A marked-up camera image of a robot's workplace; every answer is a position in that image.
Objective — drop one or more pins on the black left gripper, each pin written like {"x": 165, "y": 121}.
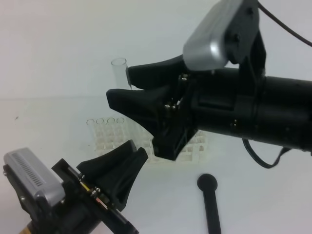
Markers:
{"x": 81, "y": 208}

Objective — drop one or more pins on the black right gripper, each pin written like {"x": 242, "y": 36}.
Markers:
{"x": 223, "y": 101}

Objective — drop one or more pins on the clear glass test tube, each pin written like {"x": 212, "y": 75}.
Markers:
{"x": 120, "y": 69}

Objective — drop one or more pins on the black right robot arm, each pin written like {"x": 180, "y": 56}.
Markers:
{"x": 173, "y": 103}

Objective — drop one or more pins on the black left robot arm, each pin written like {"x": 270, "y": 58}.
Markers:
{"x": 26, "y": 226}

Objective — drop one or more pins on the white plastic test tube rack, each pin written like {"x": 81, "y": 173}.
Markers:
{"x": 107, "y": 137}

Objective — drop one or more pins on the clear test tube far left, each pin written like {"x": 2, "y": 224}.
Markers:
{"x": 90, "y": 121}

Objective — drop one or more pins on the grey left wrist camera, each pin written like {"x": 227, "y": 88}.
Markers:
{"x": 35, "y": 176}

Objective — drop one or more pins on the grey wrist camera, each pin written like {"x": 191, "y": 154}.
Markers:
{"x": 226, "y": 34}
{"x": 35, "y": 176}

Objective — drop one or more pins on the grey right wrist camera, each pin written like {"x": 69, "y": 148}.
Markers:
{"x": 226, "y": 34}

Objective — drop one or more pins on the black camera stand pole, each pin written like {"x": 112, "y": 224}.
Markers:
{"x": 207, "y": 183}

